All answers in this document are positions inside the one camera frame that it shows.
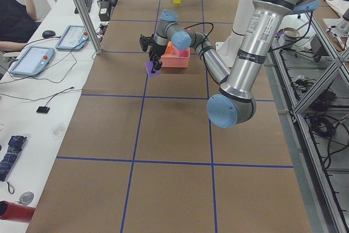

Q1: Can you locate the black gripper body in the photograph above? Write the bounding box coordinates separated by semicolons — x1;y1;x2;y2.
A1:
149;34;168;58

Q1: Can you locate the purple foam block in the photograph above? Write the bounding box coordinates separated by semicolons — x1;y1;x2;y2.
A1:
145;61;160;77

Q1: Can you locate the pink foam block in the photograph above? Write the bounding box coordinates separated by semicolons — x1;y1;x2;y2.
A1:
176;50;187;57

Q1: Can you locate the orange foam block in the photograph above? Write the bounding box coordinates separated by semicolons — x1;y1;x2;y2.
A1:
165;45;177;55

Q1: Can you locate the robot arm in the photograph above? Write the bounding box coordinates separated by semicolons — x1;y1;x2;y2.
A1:
140;0;320;128

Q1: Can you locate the pink plastic bin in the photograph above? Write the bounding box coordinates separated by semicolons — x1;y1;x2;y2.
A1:
161;41;190;68

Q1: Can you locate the black box on desk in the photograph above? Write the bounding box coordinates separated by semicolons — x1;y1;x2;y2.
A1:
99;0;111;22

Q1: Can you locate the far teach pendant tablet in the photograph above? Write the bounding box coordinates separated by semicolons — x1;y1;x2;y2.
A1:
55;25;89;51

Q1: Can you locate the teach pendant tablet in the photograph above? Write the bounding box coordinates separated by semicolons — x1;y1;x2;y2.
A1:
9;46;55;76
55;25;89;51

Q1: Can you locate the black computer mouse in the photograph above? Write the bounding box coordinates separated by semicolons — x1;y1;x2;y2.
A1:
42;30;56;38

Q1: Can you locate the near teach pendant tablet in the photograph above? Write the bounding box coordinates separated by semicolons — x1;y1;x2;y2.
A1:
9;46;55;76

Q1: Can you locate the small black device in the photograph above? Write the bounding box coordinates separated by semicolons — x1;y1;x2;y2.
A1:
36;106;50;114

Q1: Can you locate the seated person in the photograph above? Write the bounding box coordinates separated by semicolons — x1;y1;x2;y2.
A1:
1;0;38;52

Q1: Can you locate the folded blue umbrella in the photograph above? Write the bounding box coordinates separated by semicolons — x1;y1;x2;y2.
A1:
1;135;27;194

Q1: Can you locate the round metal lid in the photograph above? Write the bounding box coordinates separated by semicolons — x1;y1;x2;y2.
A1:
18;192;34;206

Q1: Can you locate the red bottle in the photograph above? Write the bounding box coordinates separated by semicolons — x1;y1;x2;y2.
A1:
1;200;35;223

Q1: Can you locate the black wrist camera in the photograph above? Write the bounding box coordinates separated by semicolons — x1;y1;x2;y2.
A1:
139;34;154;52

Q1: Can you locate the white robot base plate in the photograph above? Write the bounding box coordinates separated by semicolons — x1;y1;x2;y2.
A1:
215;41;231;59

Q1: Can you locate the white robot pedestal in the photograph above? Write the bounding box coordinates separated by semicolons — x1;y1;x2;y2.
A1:
231;0;254;46

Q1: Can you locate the aluminium frame post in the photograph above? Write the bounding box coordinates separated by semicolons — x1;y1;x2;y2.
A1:
73;0;102;55

